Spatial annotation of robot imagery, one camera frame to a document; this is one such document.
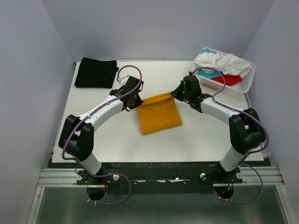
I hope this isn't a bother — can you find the yellow t shirt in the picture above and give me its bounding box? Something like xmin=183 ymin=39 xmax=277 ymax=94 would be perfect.
xmin=136 ymin=92 xmax=182 ymax=135

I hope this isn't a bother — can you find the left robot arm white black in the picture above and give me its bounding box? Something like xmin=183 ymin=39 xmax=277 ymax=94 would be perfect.
xmin=58 ymin=76 xmax=143 ymax=184

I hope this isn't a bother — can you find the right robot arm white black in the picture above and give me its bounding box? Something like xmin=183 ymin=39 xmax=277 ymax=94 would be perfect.
xmin=171 ymin=75 xmax=268 ymax=183

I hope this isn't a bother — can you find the light blue t shirt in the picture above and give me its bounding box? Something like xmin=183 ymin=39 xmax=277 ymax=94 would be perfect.
xmin=197 ymin=70 xmax=221 ymax=79

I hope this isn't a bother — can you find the white plastic laundry basket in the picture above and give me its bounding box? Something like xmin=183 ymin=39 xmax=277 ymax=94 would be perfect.
xmin=191 ymin=48 xmax=256 ymax=93

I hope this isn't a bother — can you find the red t shirt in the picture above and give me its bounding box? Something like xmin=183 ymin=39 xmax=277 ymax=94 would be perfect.
xmin=212 ymin=75 xmax=242 ymax=86

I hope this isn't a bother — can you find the white crumpled t shirt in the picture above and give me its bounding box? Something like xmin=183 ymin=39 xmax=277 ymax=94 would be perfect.
xmin=193 ymin=50 xmax=252 ymax=78

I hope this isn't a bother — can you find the folded black t shirt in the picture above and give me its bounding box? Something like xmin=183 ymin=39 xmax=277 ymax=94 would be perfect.
xmin=74 ymin=57 xmax=119 ymax=89

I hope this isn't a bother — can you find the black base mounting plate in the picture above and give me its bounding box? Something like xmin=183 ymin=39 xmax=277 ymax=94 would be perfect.
xmin=48 ymin=161 xmax=242 ymax=195

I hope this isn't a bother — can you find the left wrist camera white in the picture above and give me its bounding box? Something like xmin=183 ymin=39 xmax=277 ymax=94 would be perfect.
xmin=117 ymin=75 xmax=130 ymax=86

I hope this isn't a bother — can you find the aluminium frame rail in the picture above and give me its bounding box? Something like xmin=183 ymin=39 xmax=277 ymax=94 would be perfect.
xmin=37 ymin=167 xmax=285 ymax=188

